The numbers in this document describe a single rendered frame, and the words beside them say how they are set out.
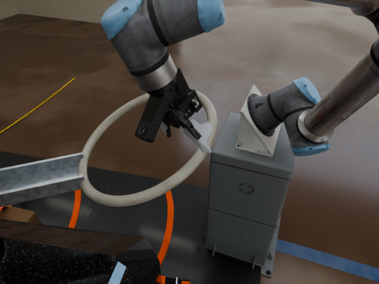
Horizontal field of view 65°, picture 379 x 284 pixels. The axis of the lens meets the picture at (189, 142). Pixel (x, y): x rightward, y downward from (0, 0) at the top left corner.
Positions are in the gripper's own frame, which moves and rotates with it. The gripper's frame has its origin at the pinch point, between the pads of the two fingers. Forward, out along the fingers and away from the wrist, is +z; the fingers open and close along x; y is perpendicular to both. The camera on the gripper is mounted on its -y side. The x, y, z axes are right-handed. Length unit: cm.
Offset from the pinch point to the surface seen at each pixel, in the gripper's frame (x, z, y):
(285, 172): 5, 65, 40
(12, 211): 159, 71, -61
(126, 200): 9.0, 4.7, -19.2
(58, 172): 42.0, 4.2, -24.4
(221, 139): 40, 56, 40
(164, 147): 151, 130, 58
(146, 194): 4.6, 4.7, -15.1
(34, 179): 45, 2, -31
